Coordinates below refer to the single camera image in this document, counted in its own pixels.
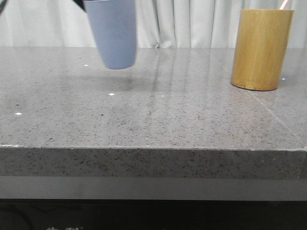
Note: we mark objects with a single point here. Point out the dark gripper finger cup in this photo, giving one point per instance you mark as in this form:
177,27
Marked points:
80,3

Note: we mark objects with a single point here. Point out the blue plastic cup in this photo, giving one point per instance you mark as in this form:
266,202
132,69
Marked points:
113,24

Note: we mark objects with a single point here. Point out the bamboo cylindrical cup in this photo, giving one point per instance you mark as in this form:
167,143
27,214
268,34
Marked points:
261,45

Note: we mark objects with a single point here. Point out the grey-white curtain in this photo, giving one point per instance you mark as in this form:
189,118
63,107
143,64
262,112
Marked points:
160,23

